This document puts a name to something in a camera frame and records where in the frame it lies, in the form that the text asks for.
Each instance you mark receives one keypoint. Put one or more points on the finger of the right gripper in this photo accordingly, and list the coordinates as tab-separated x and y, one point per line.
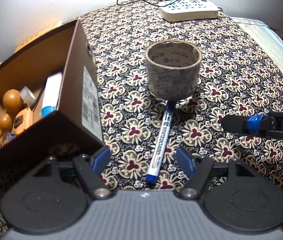
255	125

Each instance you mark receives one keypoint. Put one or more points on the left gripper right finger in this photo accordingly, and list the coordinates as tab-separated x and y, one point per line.
197	170

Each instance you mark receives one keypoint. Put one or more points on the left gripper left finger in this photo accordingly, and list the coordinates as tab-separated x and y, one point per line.
88	170

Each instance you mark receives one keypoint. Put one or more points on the blue whiteboard marker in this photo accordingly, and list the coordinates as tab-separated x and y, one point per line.
161	143

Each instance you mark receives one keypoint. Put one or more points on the white tube blue cap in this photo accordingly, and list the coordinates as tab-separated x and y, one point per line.
51	94

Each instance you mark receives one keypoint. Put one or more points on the large printed tape roll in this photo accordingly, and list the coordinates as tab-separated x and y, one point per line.
173	69

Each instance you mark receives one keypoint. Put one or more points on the brown cardboard box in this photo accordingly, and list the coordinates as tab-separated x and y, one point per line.
59	69

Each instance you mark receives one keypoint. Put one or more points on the floral patterned tablecloth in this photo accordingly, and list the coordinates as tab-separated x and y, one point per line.
236	77

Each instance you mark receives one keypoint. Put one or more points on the orange tape measure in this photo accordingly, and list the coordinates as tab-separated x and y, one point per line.
22	121

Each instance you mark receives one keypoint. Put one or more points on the light green folded cloth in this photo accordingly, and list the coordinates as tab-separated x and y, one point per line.
262	33

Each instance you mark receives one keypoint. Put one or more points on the small clear tape roll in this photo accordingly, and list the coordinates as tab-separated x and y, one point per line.
27	96

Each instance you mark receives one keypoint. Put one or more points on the brown gourd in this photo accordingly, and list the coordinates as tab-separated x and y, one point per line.
13	104

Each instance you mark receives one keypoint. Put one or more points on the white power strip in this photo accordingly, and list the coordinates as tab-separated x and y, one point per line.
185	10

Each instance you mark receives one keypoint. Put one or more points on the yellow book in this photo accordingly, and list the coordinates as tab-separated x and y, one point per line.
38	34

